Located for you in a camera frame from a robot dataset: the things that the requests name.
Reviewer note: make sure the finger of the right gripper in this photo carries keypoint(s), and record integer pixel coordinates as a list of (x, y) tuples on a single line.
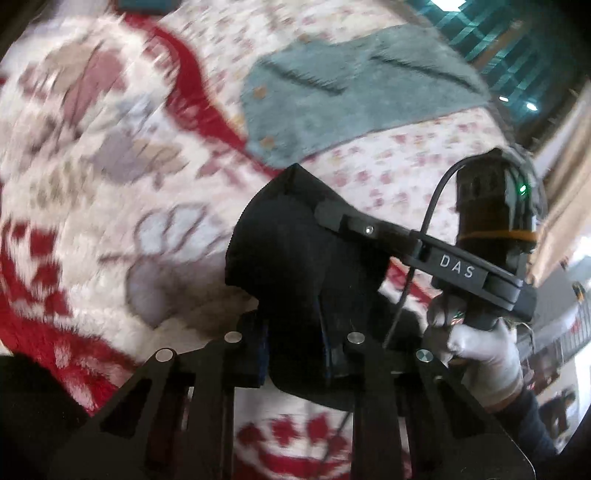
[(342, 218)]

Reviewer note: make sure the red white plush blanket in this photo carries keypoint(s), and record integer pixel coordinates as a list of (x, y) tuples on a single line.
[(121, 181)]

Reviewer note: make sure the black pants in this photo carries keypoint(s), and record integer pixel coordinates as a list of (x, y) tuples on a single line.
[(311, 283)]

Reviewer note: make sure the teal pillow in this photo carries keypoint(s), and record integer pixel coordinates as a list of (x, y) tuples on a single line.
[(150, 7)]

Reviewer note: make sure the beige curtain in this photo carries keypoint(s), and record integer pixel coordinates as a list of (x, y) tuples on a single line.
[(563, 162)]

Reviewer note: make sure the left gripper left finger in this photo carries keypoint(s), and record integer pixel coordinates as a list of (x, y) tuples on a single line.
[(175, 417)]

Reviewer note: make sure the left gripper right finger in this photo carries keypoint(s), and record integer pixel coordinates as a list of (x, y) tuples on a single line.
[(413, 419)]

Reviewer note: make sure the white gloved right hand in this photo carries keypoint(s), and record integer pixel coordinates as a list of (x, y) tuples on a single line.
[(494, 375)]

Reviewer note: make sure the teal fleece jacket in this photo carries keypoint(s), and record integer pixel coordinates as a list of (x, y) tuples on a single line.
[(314, 95)]

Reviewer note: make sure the floral white quilt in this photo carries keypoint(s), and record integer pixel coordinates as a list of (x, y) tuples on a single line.
[(389, 174)]

